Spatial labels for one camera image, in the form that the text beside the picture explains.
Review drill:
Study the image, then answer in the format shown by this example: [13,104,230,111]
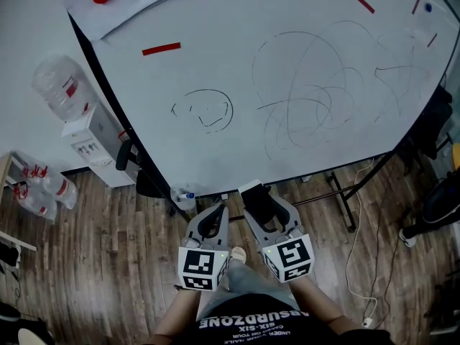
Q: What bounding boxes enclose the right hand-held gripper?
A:
[243,194,316,284]

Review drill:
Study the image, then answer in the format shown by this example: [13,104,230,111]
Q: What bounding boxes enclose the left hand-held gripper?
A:
[178,203,231,293]

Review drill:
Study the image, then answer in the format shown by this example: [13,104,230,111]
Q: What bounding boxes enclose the black whiteboard eraser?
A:
[237,179,288,226]

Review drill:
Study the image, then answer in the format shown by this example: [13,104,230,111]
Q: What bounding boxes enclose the person's left forearm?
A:
[150,287,202,345]

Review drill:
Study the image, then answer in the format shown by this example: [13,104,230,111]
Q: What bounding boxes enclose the person's right forearm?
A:
[289,275,360,334]

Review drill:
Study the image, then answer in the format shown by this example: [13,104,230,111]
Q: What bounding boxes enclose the white whiteboard on black stand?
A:
[67,0,460,233]

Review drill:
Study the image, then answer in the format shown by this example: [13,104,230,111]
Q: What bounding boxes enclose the person's beige shoe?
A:
[229,246,248,265]

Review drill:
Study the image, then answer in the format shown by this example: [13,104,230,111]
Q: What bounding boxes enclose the person's grey jeans leg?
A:
[206,260,299,311]

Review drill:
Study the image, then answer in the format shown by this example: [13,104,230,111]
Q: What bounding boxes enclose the person's black printed t-shirt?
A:
[179,293,395,345]

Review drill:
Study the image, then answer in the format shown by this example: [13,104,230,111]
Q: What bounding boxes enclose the black office chair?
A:
[115,138,177,217]

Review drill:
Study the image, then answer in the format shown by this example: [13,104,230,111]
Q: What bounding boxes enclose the white water dispenser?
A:
[60,102,139,188]

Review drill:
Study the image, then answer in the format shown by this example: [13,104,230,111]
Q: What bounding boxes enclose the black rounded device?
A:
[422,178,460,226]

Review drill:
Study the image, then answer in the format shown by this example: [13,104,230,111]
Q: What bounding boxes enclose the large clear water bottle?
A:
[32,55,96,123]

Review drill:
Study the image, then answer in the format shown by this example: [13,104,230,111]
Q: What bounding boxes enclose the light wooden side table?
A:
[0,152,37,253]

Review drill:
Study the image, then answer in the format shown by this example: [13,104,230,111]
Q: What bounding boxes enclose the white cable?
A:
[344,158,378,328]

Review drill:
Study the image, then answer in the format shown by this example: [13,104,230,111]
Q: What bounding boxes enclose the clear water bottle red handle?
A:
[14,185,58,222]
[21,163,78,210]

